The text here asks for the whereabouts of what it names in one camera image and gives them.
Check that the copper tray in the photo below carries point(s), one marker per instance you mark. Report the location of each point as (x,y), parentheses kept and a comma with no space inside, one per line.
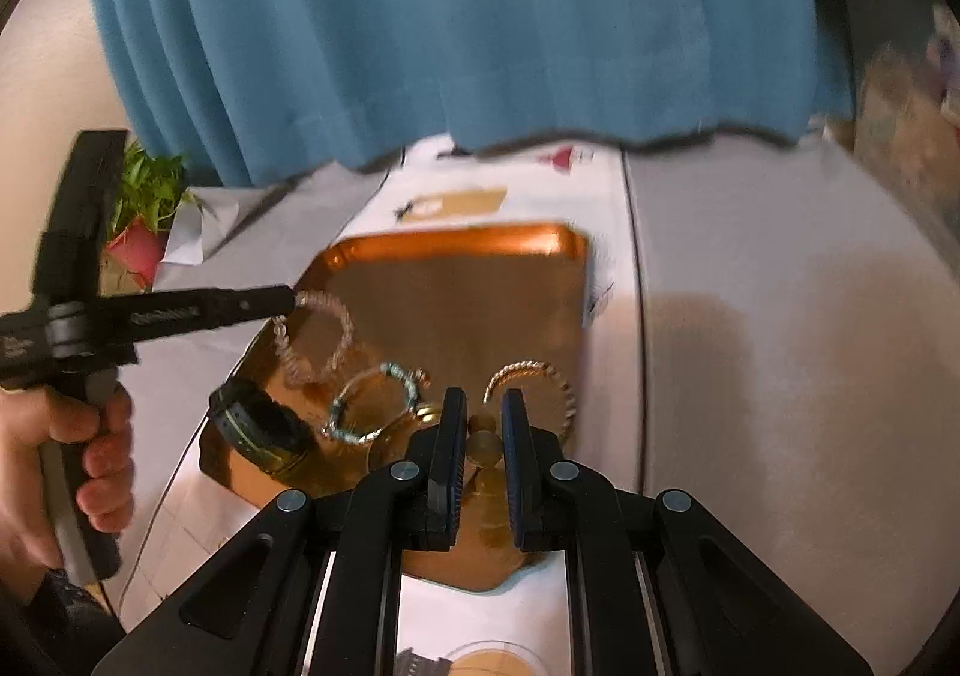
(465,301)

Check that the white printed table runner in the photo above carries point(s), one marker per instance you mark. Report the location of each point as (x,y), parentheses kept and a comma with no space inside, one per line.
(465,616)

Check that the white folded paper sheet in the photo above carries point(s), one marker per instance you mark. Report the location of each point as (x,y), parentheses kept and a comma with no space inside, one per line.
(187,233)

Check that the black wrist watch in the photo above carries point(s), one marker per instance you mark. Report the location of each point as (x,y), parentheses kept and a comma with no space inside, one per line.
(259,421)

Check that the person's left hand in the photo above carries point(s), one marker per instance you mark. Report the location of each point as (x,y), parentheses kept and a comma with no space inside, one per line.
(30,488)

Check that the grey tablecloth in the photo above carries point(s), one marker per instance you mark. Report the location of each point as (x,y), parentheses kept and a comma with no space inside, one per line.
(787,346)

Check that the thin metal bangle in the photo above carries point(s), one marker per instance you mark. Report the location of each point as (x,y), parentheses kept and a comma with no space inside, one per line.
(427,413)

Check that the blue curtain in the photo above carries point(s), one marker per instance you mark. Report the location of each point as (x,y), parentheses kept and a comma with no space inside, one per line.
(450,8)

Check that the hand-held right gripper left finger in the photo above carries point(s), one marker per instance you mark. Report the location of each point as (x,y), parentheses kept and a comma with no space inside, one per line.
(454,466)

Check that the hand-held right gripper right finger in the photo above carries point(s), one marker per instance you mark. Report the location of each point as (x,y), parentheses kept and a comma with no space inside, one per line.
(514,466)

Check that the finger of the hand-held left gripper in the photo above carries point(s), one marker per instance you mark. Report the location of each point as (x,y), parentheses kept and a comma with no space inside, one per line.
(225,304)

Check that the potted green plant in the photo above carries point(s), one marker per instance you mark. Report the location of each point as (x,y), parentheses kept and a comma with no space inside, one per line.
(150,188)

